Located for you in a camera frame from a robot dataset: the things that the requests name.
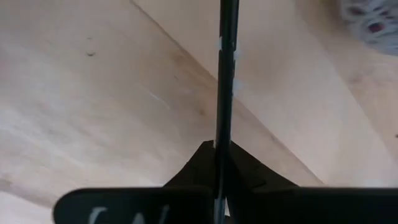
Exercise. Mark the black candlestick holder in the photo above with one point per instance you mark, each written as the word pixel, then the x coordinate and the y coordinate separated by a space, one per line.
pixel 225 93

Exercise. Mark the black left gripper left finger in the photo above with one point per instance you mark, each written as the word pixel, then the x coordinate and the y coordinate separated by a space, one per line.
pixel 133 205

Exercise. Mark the red patterned ceramic bowl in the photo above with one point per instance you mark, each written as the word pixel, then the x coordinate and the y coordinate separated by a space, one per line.
pixel 373 28

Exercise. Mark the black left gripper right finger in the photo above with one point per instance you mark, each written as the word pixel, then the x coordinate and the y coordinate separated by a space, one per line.
pixel 311 205

